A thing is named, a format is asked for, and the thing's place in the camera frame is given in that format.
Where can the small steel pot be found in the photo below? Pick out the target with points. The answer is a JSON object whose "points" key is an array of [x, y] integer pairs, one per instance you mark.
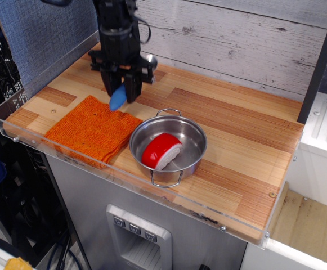
{"points": [[191, 135]]}

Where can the silver toy dishwasher cabinet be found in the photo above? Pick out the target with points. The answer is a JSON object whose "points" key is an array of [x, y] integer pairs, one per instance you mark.
{"points": [[120, 229]]}

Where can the black vertical post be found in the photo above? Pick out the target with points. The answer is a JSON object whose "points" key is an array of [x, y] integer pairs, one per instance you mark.
{"points": [[313, 87]]}

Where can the blue handled metal spoon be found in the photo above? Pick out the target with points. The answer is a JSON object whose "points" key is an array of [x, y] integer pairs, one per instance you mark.
{"points": [[117, 98]]}

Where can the white toy sink unit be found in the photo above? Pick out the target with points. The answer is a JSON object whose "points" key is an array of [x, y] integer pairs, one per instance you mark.
{"points": [[298, 234]]}

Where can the orange woven cloth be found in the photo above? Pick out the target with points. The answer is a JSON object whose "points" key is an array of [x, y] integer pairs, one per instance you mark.
{"points": [[92, 133]]}

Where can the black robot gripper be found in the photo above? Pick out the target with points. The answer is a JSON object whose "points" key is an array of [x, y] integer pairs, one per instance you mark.
{"points": [[120, 48]]}

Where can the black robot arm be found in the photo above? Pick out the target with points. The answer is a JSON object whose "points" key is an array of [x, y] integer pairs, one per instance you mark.
{"points": [[117, 15]]}

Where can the clear acrylic table guard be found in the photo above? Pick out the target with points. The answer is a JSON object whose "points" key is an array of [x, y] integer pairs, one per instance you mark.
{"points": [[252, 136]]}

